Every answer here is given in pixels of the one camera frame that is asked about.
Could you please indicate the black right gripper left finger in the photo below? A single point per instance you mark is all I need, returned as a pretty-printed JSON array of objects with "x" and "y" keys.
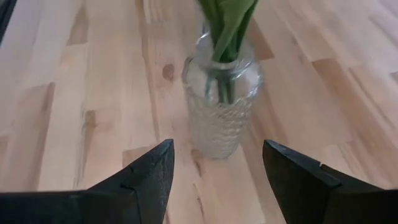
[{"x": 109, "y": 202}]

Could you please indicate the diamond-cut clear glass vase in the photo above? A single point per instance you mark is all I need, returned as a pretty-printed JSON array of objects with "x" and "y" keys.
[{"x": 217, "y": 133}]

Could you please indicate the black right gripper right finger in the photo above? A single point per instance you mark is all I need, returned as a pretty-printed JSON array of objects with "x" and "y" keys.
[{"x": 326, "y": 202}]

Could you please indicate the red artificial flower bunch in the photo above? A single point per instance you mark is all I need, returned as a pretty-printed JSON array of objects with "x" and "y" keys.
[{"x": 231, "y": 25}]

